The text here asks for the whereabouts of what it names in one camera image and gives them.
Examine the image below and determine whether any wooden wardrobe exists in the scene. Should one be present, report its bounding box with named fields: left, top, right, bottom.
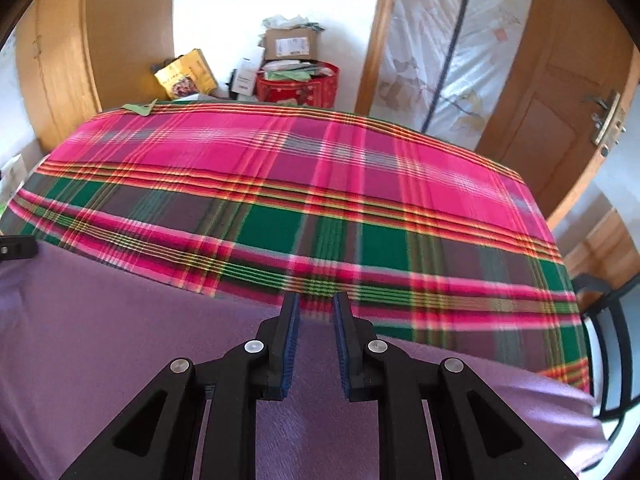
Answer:
left=15, top=0, right=176, bottom=153

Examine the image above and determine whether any pink green plaid blanket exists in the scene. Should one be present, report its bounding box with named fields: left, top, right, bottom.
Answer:
left=0, top=101, right=593, bottom=396

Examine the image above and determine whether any wooden door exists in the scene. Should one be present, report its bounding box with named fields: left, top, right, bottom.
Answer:
left=472, top=0, right=640, bottom=231

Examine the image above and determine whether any wooden side cabinet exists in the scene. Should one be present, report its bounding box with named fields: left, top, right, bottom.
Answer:
left=562, top=207, right=640, bottom=286

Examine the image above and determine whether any small white box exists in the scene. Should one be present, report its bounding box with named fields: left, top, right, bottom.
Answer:
left=235, top=46, right=266, bottom=95

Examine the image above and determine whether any light purple garment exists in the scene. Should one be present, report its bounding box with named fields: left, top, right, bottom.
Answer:
left=0, top=247, right=611, bottom=480

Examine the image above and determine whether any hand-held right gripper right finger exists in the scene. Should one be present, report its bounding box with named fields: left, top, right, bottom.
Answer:
left=332, top=291, right=578, bottom=480

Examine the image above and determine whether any red basket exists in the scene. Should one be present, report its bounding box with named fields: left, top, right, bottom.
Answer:
left=256, top=60, right=341, bottom=109

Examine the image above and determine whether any cardboard box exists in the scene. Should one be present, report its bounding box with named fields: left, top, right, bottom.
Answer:
left=260, top=25, right=323, bottom=63

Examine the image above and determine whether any wooden door frame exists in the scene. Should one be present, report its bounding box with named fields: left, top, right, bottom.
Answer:
left=354, top=0, right=403, bottom=115

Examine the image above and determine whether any translucent plastic zip cover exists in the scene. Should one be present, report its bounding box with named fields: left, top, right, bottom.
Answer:
left=370, top=0, right=538, bottom=151

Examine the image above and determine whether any green paper scrap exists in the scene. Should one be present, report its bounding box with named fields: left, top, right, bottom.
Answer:
left=121, top=100, right=160, bottom=117

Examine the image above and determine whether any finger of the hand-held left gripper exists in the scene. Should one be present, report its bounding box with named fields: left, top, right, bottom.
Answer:
left=0, top=233, right=39, bottom=261

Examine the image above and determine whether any yellow gift bag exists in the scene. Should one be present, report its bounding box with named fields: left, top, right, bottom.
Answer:
left=154, top=49, right=219, bottom=101

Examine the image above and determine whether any metal door handle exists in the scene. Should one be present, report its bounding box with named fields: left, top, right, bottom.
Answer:
left=582, top=90, right=628, bottom=157

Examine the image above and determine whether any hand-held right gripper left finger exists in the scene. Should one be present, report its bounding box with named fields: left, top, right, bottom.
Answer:
left=59, top=292, right=301, bottom=480

